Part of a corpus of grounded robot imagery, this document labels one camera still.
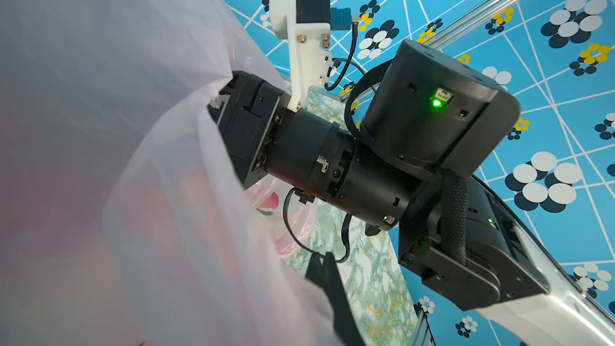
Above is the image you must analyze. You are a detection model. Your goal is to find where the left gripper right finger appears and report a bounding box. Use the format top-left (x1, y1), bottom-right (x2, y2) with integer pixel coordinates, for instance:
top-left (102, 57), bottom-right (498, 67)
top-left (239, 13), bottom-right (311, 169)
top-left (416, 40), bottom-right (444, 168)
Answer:
top-left (321, 252), bottom-right (365, 346)

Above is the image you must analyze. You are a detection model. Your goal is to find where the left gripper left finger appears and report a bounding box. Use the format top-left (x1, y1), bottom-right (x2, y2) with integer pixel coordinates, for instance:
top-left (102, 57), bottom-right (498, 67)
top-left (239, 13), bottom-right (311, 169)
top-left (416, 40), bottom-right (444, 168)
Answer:
top-left (305, 253), bottom-right (326, 291)

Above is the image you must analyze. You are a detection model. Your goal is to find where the aluminium front rail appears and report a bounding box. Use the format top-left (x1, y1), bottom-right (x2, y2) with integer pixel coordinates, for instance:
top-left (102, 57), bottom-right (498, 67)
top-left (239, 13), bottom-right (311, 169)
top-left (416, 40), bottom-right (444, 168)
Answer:
top-left (410, 304), bottom-right (436, 346)

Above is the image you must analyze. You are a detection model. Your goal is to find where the right aluminium corner post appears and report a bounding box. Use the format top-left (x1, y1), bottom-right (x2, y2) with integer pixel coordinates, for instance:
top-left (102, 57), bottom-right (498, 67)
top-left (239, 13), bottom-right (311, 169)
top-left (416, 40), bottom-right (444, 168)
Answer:
top-left (425, 0), bottom-right (520, 49)

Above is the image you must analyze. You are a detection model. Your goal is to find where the pink plastic bag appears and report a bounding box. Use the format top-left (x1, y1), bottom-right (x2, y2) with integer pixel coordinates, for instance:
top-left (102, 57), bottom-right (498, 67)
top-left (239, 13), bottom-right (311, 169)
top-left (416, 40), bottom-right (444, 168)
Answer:
top-left (1, 0), bottom-right (340, 345)

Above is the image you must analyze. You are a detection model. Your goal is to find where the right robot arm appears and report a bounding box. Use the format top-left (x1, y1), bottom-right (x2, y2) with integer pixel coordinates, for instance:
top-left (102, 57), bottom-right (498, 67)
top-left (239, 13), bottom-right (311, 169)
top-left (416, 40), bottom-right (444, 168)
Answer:
top-left (208, 40), bottom-right (614, 345)

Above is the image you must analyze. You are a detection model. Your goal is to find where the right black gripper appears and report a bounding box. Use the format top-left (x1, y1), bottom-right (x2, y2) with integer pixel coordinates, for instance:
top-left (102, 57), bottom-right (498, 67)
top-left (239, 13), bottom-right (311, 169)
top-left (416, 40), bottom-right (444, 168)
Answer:
top-left (208, 70), bottom-right (290, 189)

